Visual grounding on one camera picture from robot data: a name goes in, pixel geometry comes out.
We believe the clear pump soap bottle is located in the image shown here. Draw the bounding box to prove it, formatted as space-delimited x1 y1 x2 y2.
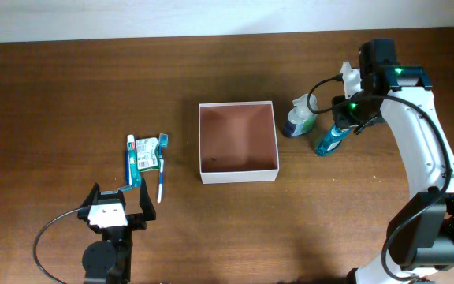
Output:
283 94 318 138

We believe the green white toothpaste tube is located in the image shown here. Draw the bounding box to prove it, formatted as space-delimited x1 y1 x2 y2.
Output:
127 134 142 188

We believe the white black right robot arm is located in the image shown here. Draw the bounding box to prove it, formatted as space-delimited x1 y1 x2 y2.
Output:
333 39 454 283

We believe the blue white toothbrush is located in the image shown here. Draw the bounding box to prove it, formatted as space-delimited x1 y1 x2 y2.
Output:
157 133 169 204

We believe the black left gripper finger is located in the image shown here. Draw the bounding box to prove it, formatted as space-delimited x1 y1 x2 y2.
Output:
139 178 156 221
80 182 100 208

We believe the black left camera cable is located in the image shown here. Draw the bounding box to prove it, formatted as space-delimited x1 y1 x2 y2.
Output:
32 207 83 284

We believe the green Dettol soap pack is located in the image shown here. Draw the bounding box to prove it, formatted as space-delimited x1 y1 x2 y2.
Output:
136 137 160 172

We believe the teal mouthwash bottle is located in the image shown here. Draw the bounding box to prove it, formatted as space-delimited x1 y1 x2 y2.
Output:
315 125 351 157

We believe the white open cardboard box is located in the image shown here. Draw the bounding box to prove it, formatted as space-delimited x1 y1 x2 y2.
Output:
198 101 280 185

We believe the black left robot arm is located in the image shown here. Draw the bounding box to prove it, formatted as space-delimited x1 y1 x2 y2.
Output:
77 182 156 283

